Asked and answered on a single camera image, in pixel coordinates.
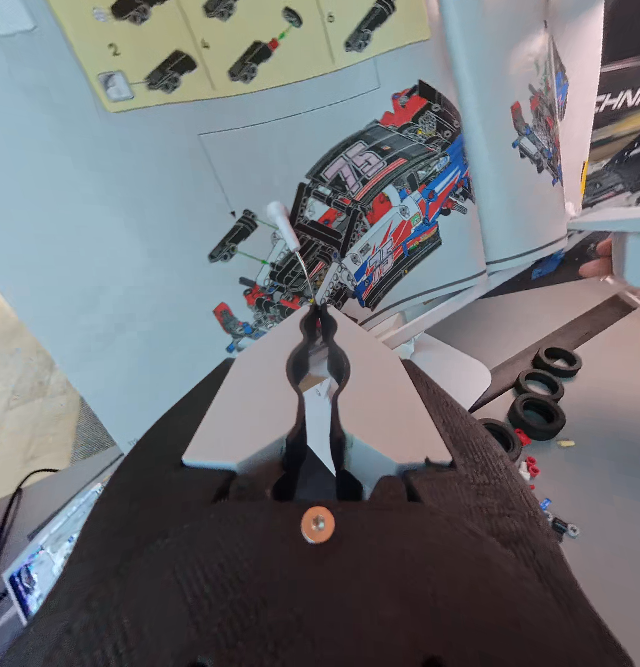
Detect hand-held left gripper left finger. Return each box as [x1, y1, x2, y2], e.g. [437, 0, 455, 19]
[181, 306, 321, 501]

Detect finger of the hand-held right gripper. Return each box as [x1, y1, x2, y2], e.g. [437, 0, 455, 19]
[566, 214, 640, 234]

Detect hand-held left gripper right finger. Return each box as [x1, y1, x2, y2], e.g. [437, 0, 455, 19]
[320, 310, 453, 501]

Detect white-tipped page holder wire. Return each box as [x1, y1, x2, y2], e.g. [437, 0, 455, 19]
[265, 200, 321, 313]

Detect building instruction booklet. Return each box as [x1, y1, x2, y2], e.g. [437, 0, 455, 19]
[0, 0, 586, 454]

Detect grey desk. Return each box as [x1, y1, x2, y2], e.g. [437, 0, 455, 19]
[0, 284, 640, 667]

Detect person's right hand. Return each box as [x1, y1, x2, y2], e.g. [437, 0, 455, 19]
[580, 238, 614, 280]

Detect black toy set box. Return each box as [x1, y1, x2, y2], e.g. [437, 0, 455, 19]
[581, 0, 640, 210]

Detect black rubber toy tyre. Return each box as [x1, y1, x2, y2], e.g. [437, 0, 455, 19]
[479, 418, 524, 462]
[533, 346, 582, 378]
[514, 369, 565, 401]
[508, 393, 567, 441]

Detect heap of mixed toy parts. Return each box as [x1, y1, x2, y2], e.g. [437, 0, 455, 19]
[514, 428, 581, 543]

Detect holographic sticker sheet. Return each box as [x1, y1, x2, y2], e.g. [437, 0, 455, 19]
[1, 480, 111, 627]

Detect black cable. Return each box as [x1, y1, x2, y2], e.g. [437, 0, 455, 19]
[0, 466, 60, 618]

